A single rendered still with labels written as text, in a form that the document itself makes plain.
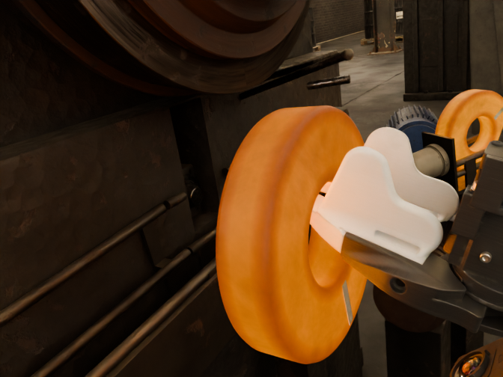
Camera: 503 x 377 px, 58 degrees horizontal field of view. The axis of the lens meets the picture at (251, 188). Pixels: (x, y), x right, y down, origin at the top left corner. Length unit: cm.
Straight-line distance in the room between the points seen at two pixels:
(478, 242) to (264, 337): 11
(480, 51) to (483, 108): 235
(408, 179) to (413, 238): 4
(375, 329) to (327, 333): 125
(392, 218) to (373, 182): 2
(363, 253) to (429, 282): 4
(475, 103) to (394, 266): 68
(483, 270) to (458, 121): 65
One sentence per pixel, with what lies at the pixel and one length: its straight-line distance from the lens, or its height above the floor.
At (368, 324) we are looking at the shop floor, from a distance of 156.
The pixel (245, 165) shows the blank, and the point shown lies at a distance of 23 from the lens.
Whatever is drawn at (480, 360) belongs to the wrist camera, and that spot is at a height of 75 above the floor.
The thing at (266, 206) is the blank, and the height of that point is 87.
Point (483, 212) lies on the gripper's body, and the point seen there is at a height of 86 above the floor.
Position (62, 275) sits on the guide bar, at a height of 75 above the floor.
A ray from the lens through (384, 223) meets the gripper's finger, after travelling 24.
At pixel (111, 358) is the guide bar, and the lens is 44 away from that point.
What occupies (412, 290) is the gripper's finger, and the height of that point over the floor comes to 83.
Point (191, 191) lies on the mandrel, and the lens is 63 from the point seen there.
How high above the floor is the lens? 95
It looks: 20 degrees down
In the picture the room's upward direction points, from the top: 9 degrees counter-clockwise
